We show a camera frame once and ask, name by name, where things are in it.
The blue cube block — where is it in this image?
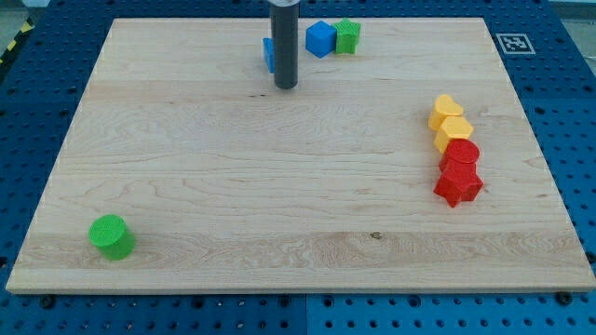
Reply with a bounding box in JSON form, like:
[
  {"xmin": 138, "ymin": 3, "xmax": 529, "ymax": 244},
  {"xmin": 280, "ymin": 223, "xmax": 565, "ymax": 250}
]
[{"xmin": 305, "ymin": 20, "xmax": 337, "ymax": 59}]

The white fiducial marker tag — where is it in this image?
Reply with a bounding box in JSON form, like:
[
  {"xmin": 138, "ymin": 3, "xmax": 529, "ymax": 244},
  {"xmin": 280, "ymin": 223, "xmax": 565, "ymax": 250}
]
[{"xmin": 496, "ymin": 33, "xmax": 535, "ymax": 55}]

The yellow hexagon block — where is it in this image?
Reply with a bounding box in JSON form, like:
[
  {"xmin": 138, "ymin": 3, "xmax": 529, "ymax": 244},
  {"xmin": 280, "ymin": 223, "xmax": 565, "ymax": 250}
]
[{"xmin": 433, "ymin": 116, "xmax": 474, "ymax": 154}]

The green cylinder block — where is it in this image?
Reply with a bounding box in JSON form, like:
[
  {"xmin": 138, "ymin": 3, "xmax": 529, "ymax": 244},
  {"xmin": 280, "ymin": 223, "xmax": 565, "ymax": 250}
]
[{"xmin": 88, "ymin": 214, "xmax": 136, "ymax": 261}]

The blue triangle block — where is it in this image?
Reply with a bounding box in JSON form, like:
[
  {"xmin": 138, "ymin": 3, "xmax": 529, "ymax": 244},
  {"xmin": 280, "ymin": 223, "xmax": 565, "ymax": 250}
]
[{"xmin": 263, "ymin": 37, "xmax": 275, "ymax": 74}]

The red star block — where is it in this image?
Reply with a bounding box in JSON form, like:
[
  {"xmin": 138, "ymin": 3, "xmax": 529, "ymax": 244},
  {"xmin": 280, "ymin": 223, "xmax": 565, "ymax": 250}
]
[{"xmin": 433, "ymin": 161, "xmax": 483, "ymax": 208}]

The red cylinder block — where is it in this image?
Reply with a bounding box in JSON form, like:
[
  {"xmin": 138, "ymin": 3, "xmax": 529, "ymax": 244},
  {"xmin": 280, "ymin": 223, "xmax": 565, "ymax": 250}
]
[{"xmin": 439, "ymin": 139, "xmax": 481, "ymax": 171}]

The green star block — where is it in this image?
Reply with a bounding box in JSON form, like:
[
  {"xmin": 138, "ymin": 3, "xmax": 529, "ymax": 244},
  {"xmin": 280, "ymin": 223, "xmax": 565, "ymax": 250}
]
[{"xmin": 332, "ymin": 18, "xmax": 361, "ymax": 54}]

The wooden board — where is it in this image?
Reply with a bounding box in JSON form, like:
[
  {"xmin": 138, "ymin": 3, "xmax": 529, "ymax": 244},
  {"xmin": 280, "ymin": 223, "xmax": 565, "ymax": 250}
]
[{"xmin": 7, "ymin": 18, "xmax": 595, "ymax": 295}]

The yellow heart block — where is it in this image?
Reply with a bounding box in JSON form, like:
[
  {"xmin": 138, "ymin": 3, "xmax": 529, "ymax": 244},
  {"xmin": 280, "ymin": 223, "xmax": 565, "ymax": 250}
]
[{"xmin": 427, "ymin": 94, "xmax": 464, "ymax": 130}]

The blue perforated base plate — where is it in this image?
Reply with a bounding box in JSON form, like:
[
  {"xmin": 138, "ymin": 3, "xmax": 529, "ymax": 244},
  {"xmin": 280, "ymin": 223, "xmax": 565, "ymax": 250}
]
[{"xmin": 1, "ymin": 0, "xmax": 595, "ymax": 334}]

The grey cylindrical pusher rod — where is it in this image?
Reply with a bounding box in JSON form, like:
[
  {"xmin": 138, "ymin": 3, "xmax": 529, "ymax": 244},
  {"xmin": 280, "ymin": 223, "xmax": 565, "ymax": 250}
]
[{"xmin": 269, "ymin": 0, "xmax": 300, "ymax": 89}]

